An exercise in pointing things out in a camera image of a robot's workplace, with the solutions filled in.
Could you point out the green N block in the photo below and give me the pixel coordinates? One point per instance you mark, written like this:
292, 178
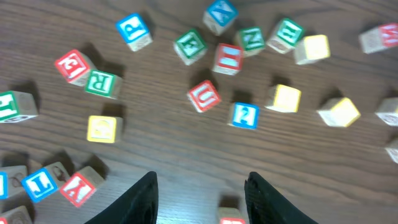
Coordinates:
251, 40

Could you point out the red I block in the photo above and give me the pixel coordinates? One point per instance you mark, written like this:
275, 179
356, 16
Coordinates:
229, 215

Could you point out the red U block centre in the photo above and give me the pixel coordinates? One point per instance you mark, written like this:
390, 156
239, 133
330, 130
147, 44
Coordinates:
204, 96

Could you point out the blue 2 block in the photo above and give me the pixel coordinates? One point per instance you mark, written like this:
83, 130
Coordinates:
243, 115

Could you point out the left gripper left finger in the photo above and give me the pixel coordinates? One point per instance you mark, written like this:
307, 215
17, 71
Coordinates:
138, 205

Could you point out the green J block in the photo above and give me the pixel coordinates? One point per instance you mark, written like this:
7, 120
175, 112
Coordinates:
17, 106

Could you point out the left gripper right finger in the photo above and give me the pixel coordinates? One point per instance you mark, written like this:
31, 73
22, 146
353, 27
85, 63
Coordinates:
266, 205

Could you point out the green R block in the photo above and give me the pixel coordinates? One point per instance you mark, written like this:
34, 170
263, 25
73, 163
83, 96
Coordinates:
103, 84

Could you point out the red Y block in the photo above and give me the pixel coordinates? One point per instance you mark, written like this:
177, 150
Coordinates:
81, 186

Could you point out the red H block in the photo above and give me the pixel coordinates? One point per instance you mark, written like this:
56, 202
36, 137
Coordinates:
228, 59

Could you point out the yellow G block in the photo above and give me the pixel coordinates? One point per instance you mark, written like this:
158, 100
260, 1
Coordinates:
104, 129

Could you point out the green F block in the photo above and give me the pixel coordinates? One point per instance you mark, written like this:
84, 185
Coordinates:
190, 47

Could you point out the red u block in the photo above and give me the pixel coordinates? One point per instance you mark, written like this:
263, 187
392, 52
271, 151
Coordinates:
204, 96
17, 215

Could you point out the blue T block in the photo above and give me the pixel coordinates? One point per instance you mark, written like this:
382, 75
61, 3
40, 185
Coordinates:
45, 181

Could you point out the blue X block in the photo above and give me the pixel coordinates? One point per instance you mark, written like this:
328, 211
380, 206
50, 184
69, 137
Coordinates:
219, 16

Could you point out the blue L block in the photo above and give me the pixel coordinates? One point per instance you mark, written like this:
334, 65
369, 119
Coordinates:
11, 178

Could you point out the green B block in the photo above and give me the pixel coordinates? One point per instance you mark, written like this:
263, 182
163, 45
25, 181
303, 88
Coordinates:
285, 36

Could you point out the red U block lower left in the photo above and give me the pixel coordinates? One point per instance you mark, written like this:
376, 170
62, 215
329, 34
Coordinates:
17, 215

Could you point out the yellow block right of centre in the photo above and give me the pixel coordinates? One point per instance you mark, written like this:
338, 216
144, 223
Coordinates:
339, 112

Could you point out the green Z block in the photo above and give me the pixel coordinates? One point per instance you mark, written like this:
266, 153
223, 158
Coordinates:
392, 150

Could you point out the red M block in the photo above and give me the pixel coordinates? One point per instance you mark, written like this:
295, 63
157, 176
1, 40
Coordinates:
379, 38

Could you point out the blue P block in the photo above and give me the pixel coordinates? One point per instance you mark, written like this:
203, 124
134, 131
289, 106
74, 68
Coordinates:
134, 32

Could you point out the yellow block top centre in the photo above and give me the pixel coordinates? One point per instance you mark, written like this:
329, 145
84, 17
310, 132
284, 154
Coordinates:
312, 49

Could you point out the red E block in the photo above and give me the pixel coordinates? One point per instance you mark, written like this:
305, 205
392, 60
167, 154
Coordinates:
75, 67

